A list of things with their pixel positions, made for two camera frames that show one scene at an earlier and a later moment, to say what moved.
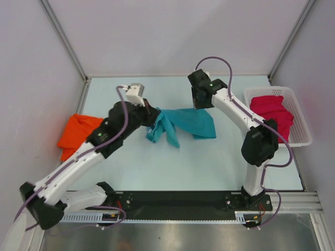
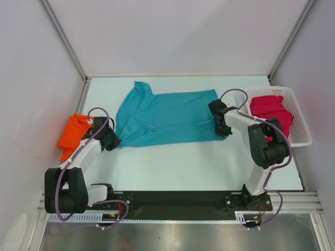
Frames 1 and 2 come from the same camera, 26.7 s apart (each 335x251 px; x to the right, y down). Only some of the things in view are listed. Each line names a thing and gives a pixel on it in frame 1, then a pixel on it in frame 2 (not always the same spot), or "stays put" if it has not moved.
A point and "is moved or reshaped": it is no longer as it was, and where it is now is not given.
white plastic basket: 299,134 stays put
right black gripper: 197,104 to 225,133
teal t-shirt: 194,122 is moved or reshaped
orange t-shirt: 78,128 stays put
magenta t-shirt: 271,107 stays put
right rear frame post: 310,6 stays put
